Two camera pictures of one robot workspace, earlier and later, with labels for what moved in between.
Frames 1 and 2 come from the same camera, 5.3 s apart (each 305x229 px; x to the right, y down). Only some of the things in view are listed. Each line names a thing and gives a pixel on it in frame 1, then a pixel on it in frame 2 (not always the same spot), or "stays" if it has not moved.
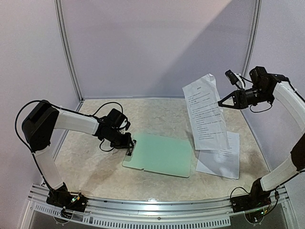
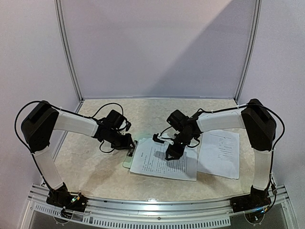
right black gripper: x=238 y=98 → x=176 y=148
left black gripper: x=126 y=145 stays
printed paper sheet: x=205 y=114 → x=149 y=159
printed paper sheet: x=223 y=162 stays
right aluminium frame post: x=257 y=13 stays
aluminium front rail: x=111 y=211 stays
